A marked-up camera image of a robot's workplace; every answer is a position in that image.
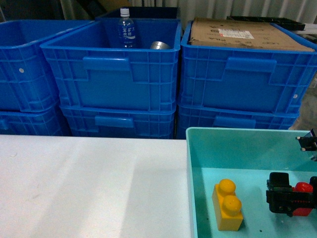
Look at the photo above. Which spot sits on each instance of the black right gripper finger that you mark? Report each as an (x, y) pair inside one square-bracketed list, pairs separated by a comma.
[(313, 183)]

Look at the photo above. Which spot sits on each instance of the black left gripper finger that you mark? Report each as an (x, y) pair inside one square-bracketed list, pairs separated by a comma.
[(278, 180)]

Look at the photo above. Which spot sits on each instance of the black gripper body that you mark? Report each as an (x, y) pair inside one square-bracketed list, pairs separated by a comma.
[(290, 202)]

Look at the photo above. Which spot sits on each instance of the yellow two-stud toy block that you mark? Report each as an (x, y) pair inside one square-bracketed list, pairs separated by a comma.
[(227, 206)]

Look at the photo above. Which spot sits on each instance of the brown cardboard box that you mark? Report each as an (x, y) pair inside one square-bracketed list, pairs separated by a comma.
[(242, 34)]

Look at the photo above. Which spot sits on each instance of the teal plastic tray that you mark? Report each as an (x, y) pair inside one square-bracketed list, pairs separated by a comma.
[(247, 157)]

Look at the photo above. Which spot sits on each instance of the blue crate top right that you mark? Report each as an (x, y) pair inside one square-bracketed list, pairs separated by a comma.
[(264, 81)]

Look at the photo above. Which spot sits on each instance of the blue crate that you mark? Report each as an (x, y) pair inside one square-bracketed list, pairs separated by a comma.
[(27, 83), (95, 122), (93, 70), (194, 116), (50, 122), (264, 81)]

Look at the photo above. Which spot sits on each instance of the blue crate bottom right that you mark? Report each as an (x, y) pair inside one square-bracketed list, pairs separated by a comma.
[(194, 116)]

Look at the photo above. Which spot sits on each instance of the black tray in background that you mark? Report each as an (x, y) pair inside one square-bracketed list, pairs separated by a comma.
[(285, 23)]

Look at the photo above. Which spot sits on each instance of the silver metal can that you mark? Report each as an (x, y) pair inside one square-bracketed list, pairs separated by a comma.
[(158, 45)]

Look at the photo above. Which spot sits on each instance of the blue crate bottom middle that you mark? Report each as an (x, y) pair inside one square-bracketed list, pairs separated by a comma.
[(95, 122)]

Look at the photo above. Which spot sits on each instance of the blue crate top middle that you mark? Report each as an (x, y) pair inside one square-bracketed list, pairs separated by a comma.
[(93, 70)]

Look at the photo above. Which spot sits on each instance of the clear water bottle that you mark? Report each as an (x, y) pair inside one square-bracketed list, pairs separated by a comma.
[(126, 29)]

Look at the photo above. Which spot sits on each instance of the blue crate bottom left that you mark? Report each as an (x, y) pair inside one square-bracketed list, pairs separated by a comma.
[(50, 122)]

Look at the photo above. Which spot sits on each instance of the blue crate top left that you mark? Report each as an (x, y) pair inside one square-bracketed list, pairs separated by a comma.
[(27, 83)]

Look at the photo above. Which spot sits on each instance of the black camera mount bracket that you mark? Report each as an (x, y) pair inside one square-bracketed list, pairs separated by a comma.
[(308, 143)]

